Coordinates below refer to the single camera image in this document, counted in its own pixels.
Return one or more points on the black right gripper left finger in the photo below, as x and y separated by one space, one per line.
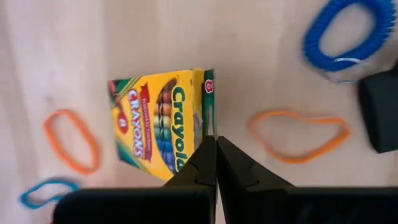
140 207

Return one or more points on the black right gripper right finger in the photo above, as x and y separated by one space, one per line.
295 207

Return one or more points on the yellow Crayola crayon box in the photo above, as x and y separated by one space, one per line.
155 124

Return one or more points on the light blue rubber band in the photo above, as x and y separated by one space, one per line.
49 183

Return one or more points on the blue spiral coil wristband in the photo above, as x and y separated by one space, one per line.
309 46

